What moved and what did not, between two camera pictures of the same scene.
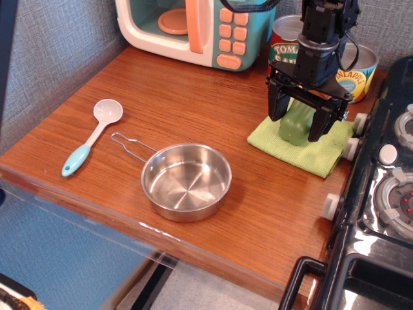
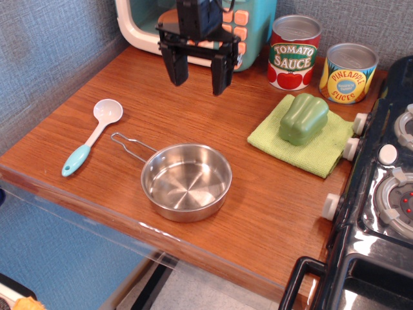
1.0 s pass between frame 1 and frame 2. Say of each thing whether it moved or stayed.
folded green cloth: stayed
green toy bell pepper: stayed
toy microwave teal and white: stayed
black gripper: moved
